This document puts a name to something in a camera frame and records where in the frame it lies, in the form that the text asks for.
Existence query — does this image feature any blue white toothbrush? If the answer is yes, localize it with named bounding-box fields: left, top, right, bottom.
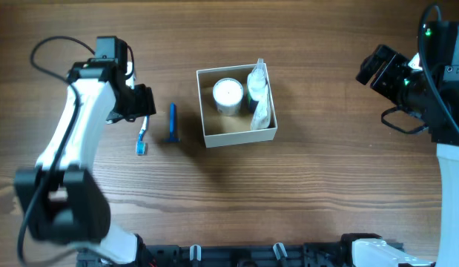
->
left=136, top=116, right=149, bottom=156

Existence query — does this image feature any blue disposable razor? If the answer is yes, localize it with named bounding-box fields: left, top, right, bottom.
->
left=165, top=102, right=180, bottom=143

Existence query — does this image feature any white round jar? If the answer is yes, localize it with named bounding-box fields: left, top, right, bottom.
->
left=213, top=78, right=244, bottom=116

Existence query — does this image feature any dark blue pump bottle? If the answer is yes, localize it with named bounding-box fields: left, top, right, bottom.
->
left=247, top=58, right=267, bottom=113

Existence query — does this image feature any white squeeze tube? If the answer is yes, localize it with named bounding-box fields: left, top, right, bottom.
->
left=250, top=88, right=271, bottom=131

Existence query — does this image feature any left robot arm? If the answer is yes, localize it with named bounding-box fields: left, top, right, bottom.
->
left=13, top=36, right=156, bottom=266

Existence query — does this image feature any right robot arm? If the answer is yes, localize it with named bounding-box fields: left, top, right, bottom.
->
left=356, top=20, right=459, bottom=266

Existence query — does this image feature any white cardboard box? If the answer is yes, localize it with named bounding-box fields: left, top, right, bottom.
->
left=197, top=64, right=278, bottom=148

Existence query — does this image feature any black mounting rail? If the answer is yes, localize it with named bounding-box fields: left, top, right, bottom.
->
left=76, top=243, right=404, bottom=267

